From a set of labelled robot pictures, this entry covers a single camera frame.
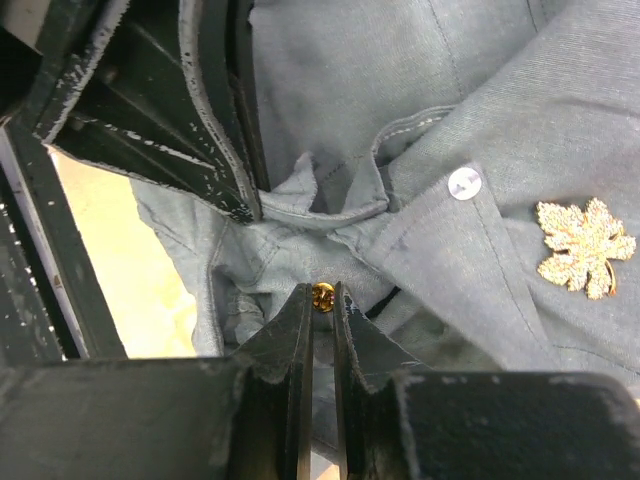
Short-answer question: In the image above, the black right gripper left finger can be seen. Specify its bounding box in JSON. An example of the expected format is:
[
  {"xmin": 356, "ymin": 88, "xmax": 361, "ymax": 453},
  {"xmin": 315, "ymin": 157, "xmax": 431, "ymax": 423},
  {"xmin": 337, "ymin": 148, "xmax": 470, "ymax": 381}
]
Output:
[{"xmin": 1, "ymin": 284, "xmax": 313, "ymax": 479}]

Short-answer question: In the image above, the grey button-up shirt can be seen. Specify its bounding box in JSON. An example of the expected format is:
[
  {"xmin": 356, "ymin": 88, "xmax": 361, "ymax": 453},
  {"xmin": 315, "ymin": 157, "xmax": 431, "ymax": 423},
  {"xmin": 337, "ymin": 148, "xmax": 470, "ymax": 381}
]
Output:
[{"xmin": 130, "ymin": 0, "xmax": 640, "ymax": 461}]

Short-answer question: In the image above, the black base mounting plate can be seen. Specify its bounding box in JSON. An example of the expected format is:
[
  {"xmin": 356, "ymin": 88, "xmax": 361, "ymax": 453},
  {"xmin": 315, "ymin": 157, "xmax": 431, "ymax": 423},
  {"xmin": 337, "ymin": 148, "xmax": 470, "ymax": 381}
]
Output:
[{"xmin": 1, "ymin": 125, "xmax": 127, "ymax": 360}]

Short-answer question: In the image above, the gold brooch pin clasp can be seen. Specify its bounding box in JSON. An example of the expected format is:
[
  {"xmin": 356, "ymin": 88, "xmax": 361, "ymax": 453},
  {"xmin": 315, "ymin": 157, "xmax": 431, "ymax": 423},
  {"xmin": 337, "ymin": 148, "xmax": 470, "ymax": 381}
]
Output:
[{"xmin": 312, "ymin": 282, "xmax": 335, "ymax": 313}]

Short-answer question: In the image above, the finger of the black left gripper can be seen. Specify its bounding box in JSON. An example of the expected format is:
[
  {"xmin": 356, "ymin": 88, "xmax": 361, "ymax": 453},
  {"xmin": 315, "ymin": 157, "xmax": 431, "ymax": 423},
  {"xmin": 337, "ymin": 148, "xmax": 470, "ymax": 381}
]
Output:
[
  {"xmin": 32, "ymin": 1, "xmax": 261, "ymax": 223},
  {"xmin": 226, "ymin": 0, "xmax": 271, "ymax": 191}
]

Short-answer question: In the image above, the gold brooch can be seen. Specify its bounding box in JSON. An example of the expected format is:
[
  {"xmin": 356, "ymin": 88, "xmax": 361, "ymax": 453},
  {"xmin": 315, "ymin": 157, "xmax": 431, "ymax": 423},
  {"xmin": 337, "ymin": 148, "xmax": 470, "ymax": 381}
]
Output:
[{"xmin": 536, "ymin": 198, "xmax": 637, "ymax": 300}]

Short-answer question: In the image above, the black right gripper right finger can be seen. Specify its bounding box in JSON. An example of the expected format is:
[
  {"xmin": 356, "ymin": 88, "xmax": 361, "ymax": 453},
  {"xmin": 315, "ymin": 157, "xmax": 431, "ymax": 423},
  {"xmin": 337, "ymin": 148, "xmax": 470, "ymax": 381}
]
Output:
[{"xmin": 333, "ymin": 286, "xmax": 639, "ymax": 479}]

